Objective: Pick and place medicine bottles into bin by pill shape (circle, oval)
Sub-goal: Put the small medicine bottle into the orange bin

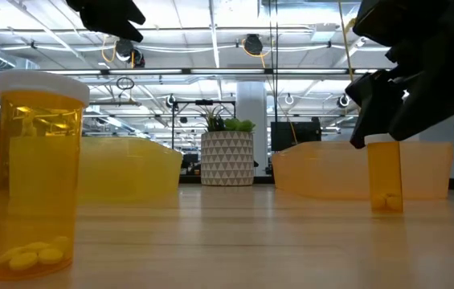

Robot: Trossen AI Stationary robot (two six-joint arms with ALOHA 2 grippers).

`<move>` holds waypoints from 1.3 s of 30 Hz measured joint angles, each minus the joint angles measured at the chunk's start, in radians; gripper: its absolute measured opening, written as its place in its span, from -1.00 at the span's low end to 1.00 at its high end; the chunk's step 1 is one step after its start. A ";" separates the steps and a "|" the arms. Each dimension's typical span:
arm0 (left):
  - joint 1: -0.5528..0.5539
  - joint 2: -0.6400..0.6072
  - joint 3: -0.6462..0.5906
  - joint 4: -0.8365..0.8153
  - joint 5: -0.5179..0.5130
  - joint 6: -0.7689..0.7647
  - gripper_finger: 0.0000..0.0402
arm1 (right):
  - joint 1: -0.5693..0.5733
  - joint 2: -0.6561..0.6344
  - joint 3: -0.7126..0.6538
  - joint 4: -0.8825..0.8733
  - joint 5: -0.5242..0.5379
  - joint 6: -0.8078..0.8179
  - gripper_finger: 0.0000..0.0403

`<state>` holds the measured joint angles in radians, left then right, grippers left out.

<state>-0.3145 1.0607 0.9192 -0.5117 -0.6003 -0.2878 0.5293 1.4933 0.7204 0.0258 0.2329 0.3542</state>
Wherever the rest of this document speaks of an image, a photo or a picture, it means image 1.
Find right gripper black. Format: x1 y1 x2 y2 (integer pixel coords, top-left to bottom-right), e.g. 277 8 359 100
346 0 454 149

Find orange pill bottle white cap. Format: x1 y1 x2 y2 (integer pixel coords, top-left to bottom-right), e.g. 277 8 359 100
0 68 91 282
364 133 405 214

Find translucent orange plastic bin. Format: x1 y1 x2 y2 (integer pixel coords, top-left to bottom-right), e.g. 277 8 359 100
271 139 454 201

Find translucent yellow plastic bin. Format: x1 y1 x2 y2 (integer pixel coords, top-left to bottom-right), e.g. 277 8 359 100
0 136 185 202

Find long ceiling light bar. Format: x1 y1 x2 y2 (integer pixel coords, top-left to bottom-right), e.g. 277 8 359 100
0 67 391 76

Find black monitor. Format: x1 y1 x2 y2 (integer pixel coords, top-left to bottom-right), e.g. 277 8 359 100
270 118 323 153

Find white round column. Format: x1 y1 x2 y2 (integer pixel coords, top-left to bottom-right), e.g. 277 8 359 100
235 81 269 177

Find triangle-patterned planter with succulents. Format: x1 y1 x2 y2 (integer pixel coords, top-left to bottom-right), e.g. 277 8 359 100
200 104 256 187

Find black cable loop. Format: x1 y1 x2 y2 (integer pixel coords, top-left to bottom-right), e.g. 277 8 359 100
115 75 136 92

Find yellow hanging cord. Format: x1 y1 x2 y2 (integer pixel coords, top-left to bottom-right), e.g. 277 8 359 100
337 0 357 83

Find black background frame stand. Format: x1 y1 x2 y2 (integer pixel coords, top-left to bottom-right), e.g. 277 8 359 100
171 99 237 150

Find black hanging cables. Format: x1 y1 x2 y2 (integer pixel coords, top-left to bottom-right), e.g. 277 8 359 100
268 0 280 121

